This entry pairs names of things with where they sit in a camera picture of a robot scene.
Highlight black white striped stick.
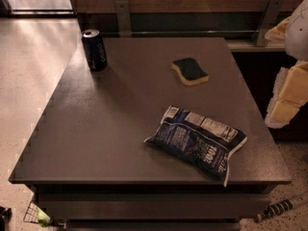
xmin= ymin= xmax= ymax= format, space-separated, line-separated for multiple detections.
xmin=255 ymin=192 xmax=308 ymax=222

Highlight dark blue pepsi can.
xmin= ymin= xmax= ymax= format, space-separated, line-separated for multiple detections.
xmin=82 ymin=29 xmax=107 ymax=71

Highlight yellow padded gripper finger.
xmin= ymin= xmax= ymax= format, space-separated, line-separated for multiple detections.
xmin=265 ymin=16 xmax=291 ymax=42
xmin=265 ymin=61 xmax=308 ymax=129

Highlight dark blue chip bag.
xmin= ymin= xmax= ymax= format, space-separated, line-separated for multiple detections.
xmin=145 ymin=106 xmax=247 ymax=187

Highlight dark cabinet drawer front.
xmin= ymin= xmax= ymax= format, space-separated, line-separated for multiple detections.
xmin=37 ymin=193 xmax=270 ymax=220

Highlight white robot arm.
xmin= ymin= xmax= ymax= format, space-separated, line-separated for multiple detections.
xmin=265 ymin=0 xmax=308 ymax=129

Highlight wire basket with green item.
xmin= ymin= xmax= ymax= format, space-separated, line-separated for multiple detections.
xmin=23 ymin=200 xmax=52 ymax=227

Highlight metal wall rail with brackets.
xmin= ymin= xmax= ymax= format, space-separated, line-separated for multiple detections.
xmin=76 ymin=0 xmax=287 ymax=48

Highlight yellow sponge with dark top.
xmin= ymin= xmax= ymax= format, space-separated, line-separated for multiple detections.
xmin=171 ymin=58 xmax=209 ymax=87

